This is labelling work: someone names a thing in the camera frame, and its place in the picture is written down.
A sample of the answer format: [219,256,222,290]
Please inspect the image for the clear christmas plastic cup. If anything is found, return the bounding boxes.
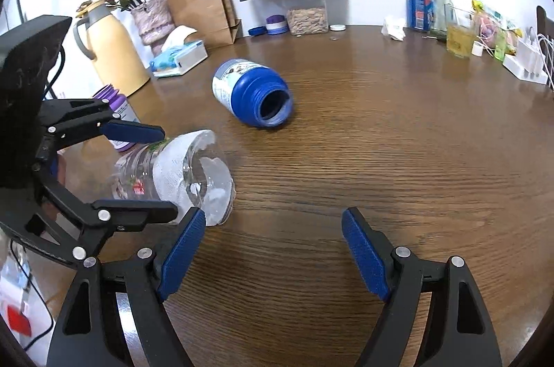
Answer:
[111,130,236,226]

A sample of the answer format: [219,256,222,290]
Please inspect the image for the blue soda can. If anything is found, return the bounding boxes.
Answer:
[406,0,433,32]

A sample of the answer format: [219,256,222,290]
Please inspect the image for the white power strip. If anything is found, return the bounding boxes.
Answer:
[502,39,548,85]

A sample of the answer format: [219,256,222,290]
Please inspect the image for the purple white bottle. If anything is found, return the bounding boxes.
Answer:
[93,84,140,152]

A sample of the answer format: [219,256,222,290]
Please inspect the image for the clear container with grains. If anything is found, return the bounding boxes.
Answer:
[283,0,329,36]

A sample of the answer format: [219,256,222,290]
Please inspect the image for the blue white bottle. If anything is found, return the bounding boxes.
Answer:
[212,59,293,128]

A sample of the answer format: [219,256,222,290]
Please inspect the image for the colourful snack packets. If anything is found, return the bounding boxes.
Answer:
[471,0,523,62]

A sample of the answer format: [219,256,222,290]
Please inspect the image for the blue jar lid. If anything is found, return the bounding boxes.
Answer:
[248,26,268,37]

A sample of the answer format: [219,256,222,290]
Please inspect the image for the white small lid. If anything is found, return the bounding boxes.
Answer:
[330,24,347,32]

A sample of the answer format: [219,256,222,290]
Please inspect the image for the crumpled white tissue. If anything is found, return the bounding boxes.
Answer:
[381,20,406,42]

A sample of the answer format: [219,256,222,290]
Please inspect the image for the white charging cables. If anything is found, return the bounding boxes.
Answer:
[473,25,554,91]

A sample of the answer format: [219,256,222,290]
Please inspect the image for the purple white small jar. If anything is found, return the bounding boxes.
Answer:
[266,15,289,35]

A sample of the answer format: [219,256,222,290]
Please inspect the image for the brown paper bag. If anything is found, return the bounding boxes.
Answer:
[166,0,240,49]

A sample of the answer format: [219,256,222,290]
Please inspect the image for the glass of yellow drink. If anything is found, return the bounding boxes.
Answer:
[444,4,477,59]

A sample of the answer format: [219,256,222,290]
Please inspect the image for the dark wooden chair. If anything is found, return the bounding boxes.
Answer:
[536,5,554,60]

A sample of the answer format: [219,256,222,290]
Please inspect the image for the pink knitted vase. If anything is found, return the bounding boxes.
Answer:
[131,0,175,45]

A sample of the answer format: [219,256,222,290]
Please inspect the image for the yellow thermos jug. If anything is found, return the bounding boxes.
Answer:
[73,0,150,96]

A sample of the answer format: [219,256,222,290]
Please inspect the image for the blue tissue box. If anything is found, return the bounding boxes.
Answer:
[149,26,207,78]

